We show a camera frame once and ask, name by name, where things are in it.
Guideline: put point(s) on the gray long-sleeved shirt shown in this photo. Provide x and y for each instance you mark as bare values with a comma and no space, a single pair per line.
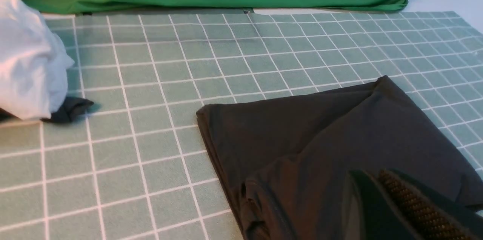
282,162

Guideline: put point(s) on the white crumpled shirt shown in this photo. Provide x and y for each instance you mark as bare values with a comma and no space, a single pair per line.
34,63

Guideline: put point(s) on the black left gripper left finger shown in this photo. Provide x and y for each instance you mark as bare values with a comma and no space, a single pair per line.
369,213

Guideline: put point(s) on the green grid table mat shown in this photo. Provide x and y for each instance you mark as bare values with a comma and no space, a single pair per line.
134,167

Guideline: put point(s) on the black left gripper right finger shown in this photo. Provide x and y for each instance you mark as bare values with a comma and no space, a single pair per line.
432,215

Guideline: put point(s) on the dark gray crumpled garment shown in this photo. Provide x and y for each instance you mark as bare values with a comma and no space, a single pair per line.
68,110

